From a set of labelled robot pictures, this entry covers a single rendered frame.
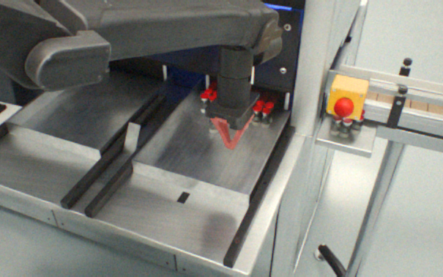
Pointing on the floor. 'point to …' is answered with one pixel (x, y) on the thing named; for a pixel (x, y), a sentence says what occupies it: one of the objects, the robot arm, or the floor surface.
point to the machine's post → (304, 123)
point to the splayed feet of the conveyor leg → (323, 253)
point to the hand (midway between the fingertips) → (230, 144)
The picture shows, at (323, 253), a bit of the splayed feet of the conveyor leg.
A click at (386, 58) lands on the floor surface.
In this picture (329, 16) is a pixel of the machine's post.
